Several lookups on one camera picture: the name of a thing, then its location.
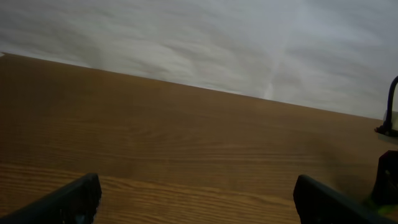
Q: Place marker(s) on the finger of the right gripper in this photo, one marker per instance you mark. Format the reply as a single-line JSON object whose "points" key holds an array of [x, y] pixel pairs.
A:
{"points": [[387, 180]]}

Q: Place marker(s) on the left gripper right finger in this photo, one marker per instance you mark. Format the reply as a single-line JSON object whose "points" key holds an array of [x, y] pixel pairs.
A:
{"points": [[323, 205]]}

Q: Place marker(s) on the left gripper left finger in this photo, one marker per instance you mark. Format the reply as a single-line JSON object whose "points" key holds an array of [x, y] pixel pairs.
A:
{"points": [[71, 202]]}

